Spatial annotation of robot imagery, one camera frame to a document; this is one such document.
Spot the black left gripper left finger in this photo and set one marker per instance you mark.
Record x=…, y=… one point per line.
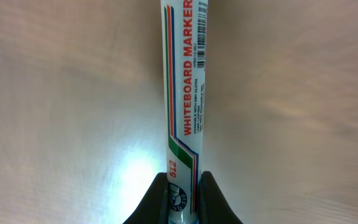
x=153, y=208

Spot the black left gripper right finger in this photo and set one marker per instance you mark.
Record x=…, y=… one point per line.
x=213, y=206

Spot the blue whiteboard marker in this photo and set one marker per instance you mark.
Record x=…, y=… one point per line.
x=184, y=25

